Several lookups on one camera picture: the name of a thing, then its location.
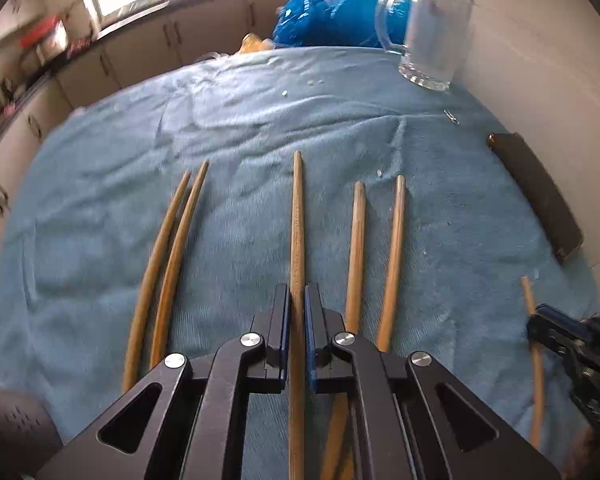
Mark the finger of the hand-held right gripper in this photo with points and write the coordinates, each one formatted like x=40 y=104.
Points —
x=555 y=342
x=560 y=317

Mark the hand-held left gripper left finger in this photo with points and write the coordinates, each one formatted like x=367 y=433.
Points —
x=281 y=332

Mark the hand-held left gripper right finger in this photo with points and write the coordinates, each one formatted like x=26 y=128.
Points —
x=311 y=332

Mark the single wooden chopstick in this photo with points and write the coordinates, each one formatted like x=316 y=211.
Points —
x=538 y=390
x=297 y=220

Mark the bunch of wooden chopsticks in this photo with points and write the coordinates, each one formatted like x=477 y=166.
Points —
x=355 y=260

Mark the dark grey perforated utensil holder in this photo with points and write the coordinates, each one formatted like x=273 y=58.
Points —
x=15 y=435

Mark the person's right hand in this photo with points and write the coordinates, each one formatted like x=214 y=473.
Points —
x=585 y=455

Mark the black smartphone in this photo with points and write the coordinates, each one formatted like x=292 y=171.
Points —
x=537 y=195

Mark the small metal clip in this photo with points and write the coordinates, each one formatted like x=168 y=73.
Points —
x=450 y=117

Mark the blue table cloth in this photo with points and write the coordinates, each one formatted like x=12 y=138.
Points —
x=230 y=110

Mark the yellow plastic bag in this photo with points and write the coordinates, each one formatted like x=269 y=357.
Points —
x=252 y=44

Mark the clear glass mug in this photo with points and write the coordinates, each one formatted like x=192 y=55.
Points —
x=435 y=35

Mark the grey base cabinets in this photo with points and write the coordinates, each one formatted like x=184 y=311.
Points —
x=130 y=60

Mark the blue plastic bag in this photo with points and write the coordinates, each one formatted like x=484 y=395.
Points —
x=330 y=10

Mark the black kitchen countertop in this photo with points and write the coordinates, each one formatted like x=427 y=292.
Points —
x=130 y=21

